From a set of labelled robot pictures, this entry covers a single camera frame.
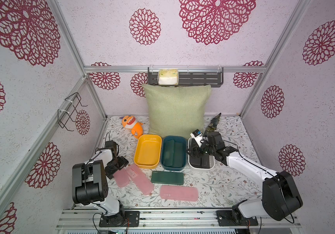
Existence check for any yellow storage box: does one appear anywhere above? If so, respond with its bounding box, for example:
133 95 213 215
134 134 162 169

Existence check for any dark wall shelf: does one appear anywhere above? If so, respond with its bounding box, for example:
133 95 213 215
148 67 224 88

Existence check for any floral table mat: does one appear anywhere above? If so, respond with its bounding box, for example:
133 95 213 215
101 116 262 208

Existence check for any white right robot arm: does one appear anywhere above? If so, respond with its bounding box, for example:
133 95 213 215
187 130 303 224

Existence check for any pink pencil case front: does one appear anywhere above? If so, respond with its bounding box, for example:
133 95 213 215
160 185 199 202

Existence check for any dark green pencil case front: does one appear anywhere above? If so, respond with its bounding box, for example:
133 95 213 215
151 171 184 185

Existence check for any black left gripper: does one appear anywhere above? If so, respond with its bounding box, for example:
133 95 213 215
105 156 128 180

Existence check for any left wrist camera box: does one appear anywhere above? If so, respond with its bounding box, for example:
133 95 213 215
105 140 119 157

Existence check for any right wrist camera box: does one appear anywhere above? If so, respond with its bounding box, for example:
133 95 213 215
190 129 203 147

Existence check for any orange shark plush toy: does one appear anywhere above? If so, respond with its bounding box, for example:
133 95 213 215
120 115 144 139

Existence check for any white storage box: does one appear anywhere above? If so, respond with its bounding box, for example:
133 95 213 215
187 138 215 172

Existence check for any green pillow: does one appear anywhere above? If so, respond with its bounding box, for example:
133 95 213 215
143 84 212 139

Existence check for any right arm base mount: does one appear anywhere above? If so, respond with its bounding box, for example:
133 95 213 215
216 210 259 227

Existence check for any black wire wall rack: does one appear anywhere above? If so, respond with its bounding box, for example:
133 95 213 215
57 92 88 132

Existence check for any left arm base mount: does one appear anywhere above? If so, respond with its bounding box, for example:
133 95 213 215
99 211 140 228

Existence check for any tissue pack on shelf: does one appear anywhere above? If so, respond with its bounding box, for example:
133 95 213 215
158 69 179 86

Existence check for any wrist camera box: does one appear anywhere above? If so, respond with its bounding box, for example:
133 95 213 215
105 140 119 157
190 129 203 147

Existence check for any black pencil case front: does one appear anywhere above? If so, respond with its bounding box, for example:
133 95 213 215
189 156 214 169

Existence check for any teal storage box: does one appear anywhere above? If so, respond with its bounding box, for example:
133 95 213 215
160 136 187 171

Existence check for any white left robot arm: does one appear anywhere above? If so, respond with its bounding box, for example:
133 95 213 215
72 148 126 219

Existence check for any pink pencil case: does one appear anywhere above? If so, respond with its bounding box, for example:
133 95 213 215
126 164 154 195
160 185 199 202
113 168 130 188

